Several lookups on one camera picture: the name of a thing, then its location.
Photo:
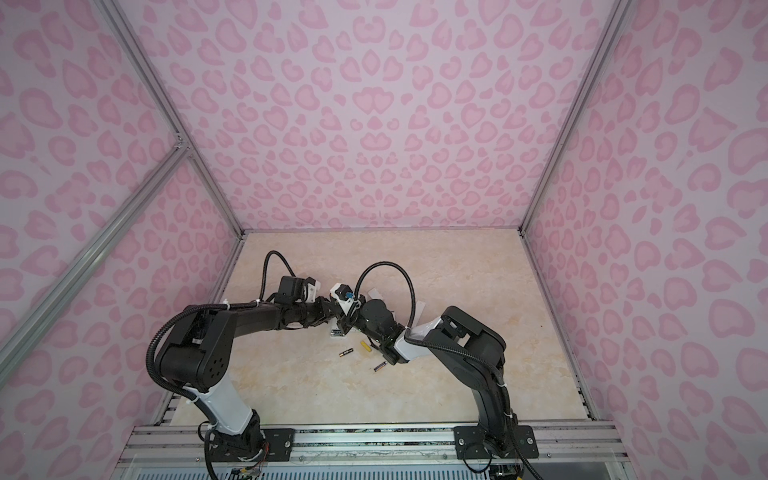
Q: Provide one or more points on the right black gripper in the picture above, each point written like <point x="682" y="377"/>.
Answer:
<point x="342" y="319"/>

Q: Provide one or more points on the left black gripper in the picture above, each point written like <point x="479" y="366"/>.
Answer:
<point x="324" y="312"/>

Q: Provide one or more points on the white battery cover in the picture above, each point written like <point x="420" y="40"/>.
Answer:
<point x="420" y="306"/>

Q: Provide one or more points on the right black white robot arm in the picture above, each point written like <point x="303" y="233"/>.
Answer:
<point x="470" y="350"/>

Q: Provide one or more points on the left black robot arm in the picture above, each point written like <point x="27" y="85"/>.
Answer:
<point x="190" y="355"/>

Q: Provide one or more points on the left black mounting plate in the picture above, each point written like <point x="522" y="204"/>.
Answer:
<point x="276" y="443"/>

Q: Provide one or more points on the black mounting plate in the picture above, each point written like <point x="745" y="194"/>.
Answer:
<point x="276" y="443"/>
<point x="476" y="443"/>

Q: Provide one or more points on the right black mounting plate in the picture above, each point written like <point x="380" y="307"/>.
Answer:
<point x="476" y="443"/>

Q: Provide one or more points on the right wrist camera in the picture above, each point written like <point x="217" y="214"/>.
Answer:
<point x="343" y="299"/>

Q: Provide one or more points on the aluminium front rail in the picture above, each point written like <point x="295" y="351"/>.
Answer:
<point x="569" y="449"/>

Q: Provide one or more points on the aluminium diagonal frame bar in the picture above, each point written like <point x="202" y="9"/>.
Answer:
<point x="40" y="318"/>

